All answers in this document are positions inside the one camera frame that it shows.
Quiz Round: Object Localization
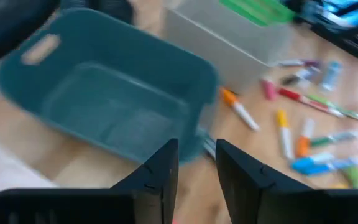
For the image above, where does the blue thin marker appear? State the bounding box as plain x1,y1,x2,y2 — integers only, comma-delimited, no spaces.
309,156,358,175

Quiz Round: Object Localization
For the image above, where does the grey plastic bin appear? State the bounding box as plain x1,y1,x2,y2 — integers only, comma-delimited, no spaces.
163,0,295,94

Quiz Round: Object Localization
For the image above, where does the green mesh basket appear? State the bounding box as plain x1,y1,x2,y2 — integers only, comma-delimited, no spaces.
218,0,295,27

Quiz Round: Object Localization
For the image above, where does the red thin marker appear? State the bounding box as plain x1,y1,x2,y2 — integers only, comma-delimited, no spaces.
277,88,345,118

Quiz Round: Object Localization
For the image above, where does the purple cap white marker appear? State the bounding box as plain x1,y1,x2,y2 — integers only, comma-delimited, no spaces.
274,58,323,70

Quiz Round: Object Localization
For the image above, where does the black thin marker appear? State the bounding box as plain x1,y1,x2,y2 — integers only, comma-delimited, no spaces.
280,66,320,87

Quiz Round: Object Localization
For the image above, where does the black aluminium table frame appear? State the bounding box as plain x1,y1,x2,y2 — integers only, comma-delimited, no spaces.
290,9,358,71

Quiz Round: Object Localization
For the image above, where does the dark green thin marker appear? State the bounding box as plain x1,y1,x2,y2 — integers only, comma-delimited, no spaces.
308,129,358,147

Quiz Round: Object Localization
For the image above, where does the green Expo marker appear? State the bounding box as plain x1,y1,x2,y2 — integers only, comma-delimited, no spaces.
341,166,358,190

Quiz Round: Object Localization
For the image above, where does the blue highlighter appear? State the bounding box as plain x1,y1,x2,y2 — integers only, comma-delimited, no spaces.
290,151,336,175

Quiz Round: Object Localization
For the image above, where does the pink highlighter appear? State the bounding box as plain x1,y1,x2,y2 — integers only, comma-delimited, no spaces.
260,77,280,101

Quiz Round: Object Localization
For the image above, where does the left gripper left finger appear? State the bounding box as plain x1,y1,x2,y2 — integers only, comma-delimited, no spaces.
0,138,180,224

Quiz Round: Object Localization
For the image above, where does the light green thin marker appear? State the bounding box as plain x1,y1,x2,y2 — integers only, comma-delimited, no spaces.
306,94,358,124

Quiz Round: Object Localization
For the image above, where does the light blue marker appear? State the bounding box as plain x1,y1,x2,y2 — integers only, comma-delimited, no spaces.
319,60,344,93

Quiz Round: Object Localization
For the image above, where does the yellow cap white marker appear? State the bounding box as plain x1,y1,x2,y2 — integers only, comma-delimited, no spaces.
276,108,295,160

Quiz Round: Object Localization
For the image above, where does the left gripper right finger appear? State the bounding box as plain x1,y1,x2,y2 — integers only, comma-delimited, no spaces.
215,138,358,224

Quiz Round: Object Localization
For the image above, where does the orange cap white marker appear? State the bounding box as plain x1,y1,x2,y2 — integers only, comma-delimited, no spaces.
219,88,260,132
295,118,316,159

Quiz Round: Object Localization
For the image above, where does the teal plastic bin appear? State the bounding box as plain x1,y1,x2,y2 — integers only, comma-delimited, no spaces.
0,7,220,166

